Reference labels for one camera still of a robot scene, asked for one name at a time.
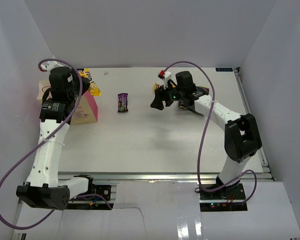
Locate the yellow m&m packet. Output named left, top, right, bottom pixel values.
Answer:
left=154, top=83, right=165, bottom=94
left=77, top=68, right=102, bottom=97

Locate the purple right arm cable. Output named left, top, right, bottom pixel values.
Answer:
left=163, top=61, right=257, bottom=206

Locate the large dark blue snack bag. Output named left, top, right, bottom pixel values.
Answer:
left=178, top=86, right=210, bottom=113

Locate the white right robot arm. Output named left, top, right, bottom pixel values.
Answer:
left=150, top=70, right=262, bottom=200

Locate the white cardboard front panel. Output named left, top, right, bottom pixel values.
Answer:
left=24, top=181, right=300, bottom=240

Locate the purple M&M packet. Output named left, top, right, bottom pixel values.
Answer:
left=117, top=93, right=129, bottom=113

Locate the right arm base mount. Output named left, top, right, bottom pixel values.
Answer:
left=194, top=183, right=248, bottom=213

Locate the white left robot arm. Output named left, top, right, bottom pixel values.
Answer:
left=16, top=65, right=96, bottom=211

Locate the beige and pink paper bag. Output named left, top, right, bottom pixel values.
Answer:
left=37, top=79, right=98, bottom=125

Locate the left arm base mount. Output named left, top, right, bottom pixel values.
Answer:
left=66, top=184, right=114, bottom=211

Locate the yellow M&M packet back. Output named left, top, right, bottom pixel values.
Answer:
left=154, top=83, right=165, bottom=94

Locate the blue label back right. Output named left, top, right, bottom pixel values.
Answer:
left=215, top=67, right=234, bottom=72

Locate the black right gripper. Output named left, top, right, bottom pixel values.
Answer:
left=150, top=80, right=185, bottom=111

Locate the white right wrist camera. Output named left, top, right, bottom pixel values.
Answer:
left=158, top=70, right=172, bottom=89

